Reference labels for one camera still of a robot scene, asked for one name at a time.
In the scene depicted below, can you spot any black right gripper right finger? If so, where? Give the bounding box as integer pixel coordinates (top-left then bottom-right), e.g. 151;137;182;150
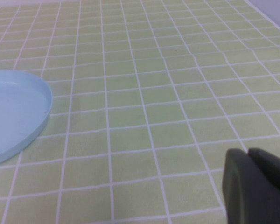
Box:
247;147;280;187

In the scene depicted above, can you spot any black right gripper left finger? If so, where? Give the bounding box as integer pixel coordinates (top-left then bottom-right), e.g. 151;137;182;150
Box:
221;147;280;224

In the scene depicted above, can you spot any light blue round plate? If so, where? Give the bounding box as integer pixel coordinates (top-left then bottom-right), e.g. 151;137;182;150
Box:
0;69;54;168

